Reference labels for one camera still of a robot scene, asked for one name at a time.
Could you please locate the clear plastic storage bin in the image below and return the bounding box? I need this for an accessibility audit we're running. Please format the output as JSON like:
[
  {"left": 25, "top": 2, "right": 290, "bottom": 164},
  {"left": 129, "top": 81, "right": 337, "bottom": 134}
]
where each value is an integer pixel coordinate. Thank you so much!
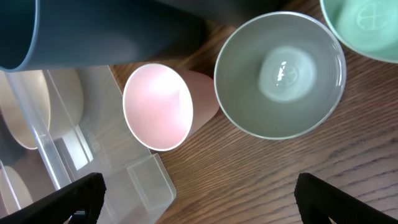
[{"left": 1, "top": 66, "right": 176, "bottom": 224}]

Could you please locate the small pink cup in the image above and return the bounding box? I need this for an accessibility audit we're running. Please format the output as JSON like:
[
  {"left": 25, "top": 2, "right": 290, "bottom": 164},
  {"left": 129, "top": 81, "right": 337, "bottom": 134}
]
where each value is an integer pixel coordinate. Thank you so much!
[{"left": 123, "top": 63, "right": 220, "bottom": 151}]

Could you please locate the small grey cup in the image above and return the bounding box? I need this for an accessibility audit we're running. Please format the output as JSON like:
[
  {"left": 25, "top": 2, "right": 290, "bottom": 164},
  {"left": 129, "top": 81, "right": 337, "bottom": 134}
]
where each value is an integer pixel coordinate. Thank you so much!
[{"left": 214, "top": 11, "right": 347, "bottom": 140}]

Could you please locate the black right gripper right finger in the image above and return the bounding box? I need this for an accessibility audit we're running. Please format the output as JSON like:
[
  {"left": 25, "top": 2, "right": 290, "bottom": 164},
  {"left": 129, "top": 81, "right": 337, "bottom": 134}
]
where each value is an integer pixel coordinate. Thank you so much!
[{"left": 294, "top": 173, "right": 397, "bottom": 224}]

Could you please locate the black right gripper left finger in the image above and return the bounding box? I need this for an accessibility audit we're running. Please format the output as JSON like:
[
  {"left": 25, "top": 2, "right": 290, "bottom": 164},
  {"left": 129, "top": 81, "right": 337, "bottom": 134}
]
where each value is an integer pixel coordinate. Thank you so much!
[{"left": 1, "top": 172, "right": 106, "bottom": 224}]

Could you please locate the dark blue tall cup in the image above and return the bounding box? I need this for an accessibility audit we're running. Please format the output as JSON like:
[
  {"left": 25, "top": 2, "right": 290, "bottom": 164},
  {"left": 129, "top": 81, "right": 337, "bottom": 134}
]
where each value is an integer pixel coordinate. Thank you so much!
[
  {"left": 1, "top": 0, "right": 205, "bottom": 72},
  {"left": 157, "top": 0, "right": 290, "bottom": 27}
]

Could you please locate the large cream bowl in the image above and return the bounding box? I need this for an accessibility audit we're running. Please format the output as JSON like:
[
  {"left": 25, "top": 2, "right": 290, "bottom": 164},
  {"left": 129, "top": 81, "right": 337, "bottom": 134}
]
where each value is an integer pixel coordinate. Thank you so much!
[{"left": 1, "top": 69, "right": 84, "bottom": 150}]

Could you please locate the small green cup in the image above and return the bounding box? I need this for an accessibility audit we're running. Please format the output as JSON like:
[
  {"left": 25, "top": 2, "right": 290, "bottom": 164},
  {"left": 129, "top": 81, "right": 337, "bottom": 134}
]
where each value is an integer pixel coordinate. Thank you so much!
[{"left": 320, "top": 0, "right": 397, "bottom": 63}]

